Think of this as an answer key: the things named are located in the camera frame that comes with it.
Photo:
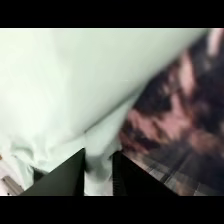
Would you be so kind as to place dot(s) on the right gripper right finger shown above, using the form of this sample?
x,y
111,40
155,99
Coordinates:
x,y
133,181

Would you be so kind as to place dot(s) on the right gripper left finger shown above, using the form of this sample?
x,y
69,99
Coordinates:
x,y
66,180

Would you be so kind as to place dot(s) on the pale green T-shirt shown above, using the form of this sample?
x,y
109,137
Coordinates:
x,y
76,80

